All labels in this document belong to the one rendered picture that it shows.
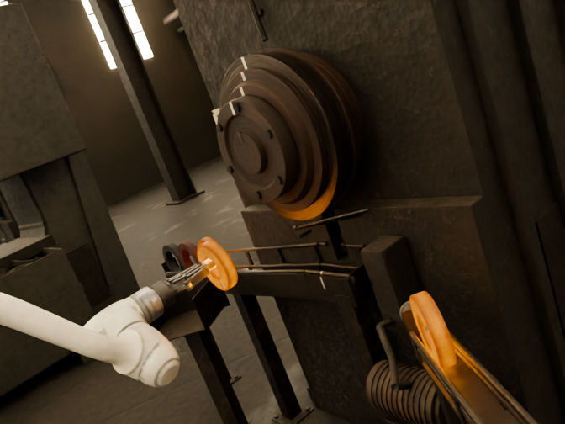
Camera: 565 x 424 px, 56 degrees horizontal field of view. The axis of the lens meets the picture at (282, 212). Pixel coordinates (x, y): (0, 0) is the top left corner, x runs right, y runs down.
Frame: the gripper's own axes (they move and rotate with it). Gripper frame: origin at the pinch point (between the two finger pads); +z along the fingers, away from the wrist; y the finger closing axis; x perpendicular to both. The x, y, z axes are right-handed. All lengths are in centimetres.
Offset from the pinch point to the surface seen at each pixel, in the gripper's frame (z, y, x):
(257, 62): 23, 26, 47
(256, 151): 12.3, 24.7, 26.8
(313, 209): 20.5, 26.7, 5.7
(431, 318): 2, 73, -9
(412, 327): 7, 61, -17
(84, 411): -35, -154, -82
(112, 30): 295, -628, 172
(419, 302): 4, 70, -7
